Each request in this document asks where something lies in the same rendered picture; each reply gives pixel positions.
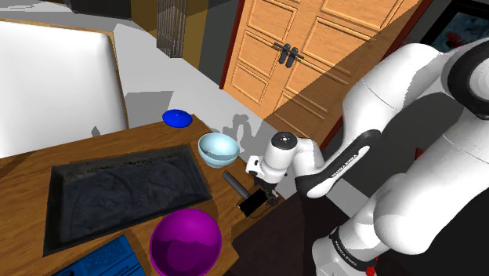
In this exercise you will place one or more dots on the blue printed book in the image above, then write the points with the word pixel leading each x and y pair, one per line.
pixel 103 262

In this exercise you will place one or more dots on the light blue bowl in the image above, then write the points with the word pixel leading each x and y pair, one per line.
pixel 218 149

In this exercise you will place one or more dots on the white appliance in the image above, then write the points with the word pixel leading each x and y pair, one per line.
pixel 53 91

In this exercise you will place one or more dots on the purple bowl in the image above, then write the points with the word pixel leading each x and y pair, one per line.
pixel 186 244

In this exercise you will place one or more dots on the black framed wall picture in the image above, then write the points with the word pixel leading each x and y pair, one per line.
pixel 456 28

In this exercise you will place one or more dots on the black sink basin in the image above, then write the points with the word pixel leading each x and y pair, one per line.
pixel 126 195

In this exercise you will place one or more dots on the dark grey cylinder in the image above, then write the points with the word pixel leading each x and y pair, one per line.
pixel 235 183

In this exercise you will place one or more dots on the brown slatted rack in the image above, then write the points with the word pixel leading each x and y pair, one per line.
pixel 171 26

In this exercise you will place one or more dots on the wooden double door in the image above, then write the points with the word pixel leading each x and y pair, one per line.
pixel 305 57

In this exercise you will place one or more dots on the black flat phone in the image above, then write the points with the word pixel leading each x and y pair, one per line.
pixel 253 203

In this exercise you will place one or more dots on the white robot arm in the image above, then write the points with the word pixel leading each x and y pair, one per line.
pixel 405 126

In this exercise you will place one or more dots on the blue round lid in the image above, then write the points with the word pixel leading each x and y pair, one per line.
pixel 177 117

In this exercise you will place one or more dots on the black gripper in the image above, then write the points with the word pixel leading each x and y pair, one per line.
pixel 269 191

